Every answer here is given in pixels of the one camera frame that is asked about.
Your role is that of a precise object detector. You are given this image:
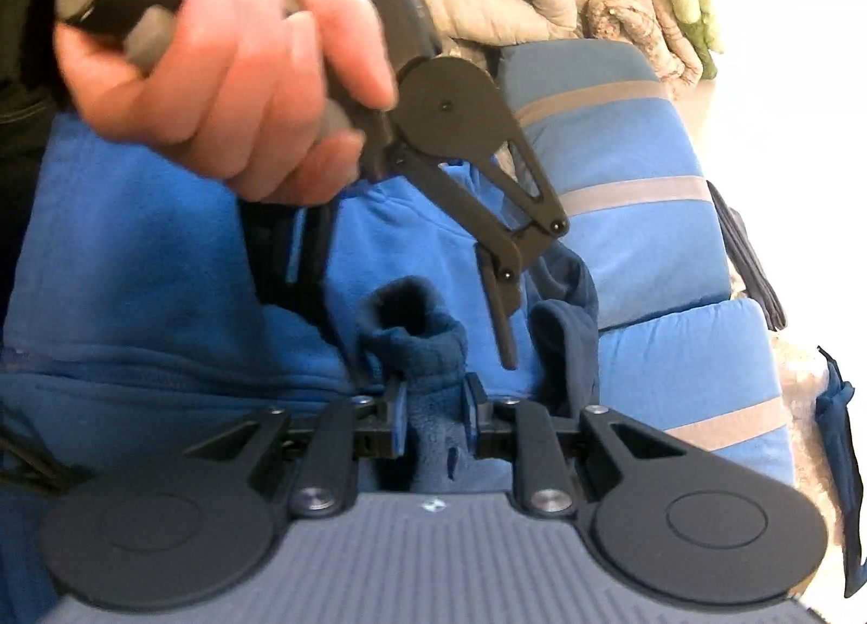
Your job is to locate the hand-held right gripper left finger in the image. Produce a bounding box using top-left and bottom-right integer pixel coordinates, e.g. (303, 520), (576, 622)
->
(183, 380), (409, 518)

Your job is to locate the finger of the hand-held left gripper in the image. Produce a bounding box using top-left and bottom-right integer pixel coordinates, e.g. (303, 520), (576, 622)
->
(396, 123), (570, 371)
(240, 190), (370, 391)

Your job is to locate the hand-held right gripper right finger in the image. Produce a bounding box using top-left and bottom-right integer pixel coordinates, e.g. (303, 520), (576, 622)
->
(464, 372), (685, 520)

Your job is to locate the blue fleece jacket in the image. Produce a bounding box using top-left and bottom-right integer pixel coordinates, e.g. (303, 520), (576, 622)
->
(0, 112), (604, 624)

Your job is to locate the person's left hand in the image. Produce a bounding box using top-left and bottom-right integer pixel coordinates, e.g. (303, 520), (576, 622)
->
(53, 0), (399, 205)

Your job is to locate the grey folded cloth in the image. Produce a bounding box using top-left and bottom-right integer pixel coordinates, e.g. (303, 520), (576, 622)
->
(708, 180), (787, 332)

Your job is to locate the person's dark clothing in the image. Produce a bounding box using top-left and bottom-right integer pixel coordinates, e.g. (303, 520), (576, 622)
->
(0, 0), (89, 191)

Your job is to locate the navy folded garment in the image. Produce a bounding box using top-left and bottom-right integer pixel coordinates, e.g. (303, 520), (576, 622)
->
(816, 346), (867, 598)

